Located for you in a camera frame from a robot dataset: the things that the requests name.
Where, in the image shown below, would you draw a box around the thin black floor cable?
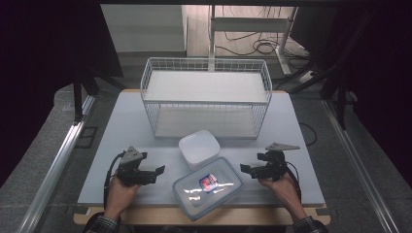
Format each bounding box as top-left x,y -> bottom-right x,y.
297,121 -> 318,148

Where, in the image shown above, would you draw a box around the black square floor frame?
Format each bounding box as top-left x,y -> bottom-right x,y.
75,125 -> 99,150

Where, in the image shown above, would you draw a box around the person's right hand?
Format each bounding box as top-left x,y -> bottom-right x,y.
257,172 -> 305,216

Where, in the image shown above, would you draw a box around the clear lid with blue seal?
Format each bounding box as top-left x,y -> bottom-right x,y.
171,156 -> 245,222

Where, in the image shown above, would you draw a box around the dark curtain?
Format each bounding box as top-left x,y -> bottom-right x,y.
336,0 -> 412,183
0,0 -> 124,188

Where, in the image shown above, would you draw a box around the white square plastic container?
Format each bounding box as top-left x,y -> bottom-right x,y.
178,129 -> 222,171

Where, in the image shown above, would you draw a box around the black metal stand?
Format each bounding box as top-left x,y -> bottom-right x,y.
72,63 -> 128,124
287,6 -> 370,131

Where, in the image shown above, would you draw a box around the white wire shelf rack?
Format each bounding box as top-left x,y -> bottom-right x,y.
139,56 -> 273,141

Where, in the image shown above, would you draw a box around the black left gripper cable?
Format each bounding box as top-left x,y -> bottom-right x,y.
103,150 -> 126,209

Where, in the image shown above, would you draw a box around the white cabinet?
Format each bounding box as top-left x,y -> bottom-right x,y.
99,3 -> 189,54

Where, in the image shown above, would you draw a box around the person's left hand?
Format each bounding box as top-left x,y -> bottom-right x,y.
104,175 -> 141,217

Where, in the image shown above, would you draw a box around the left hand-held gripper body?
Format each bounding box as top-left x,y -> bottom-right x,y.
116,146 -> 154,187

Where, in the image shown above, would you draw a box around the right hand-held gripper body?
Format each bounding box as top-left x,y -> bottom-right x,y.
257,142 -> 301,183

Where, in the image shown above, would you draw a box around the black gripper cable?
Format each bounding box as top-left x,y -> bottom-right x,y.
103,150 -> 126,209
285,160 -> 303,204

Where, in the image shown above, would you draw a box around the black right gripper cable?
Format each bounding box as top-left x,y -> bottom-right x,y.
285,160 -> 303,204

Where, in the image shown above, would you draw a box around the black floor cables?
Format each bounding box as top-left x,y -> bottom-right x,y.
215,4 -> 313,60

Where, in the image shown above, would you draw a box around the white desk frame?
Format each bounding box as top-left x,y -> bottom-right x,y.
208,4 -> 299,77

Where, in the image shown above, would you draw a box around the aluminium rail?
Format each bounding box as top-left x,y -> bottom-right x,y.
322,98 -> 402,233
15,94 -> 97,233

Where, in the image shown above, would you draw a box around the white power strip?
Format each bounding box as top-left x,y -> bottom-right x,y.
296,69 -> 318,84

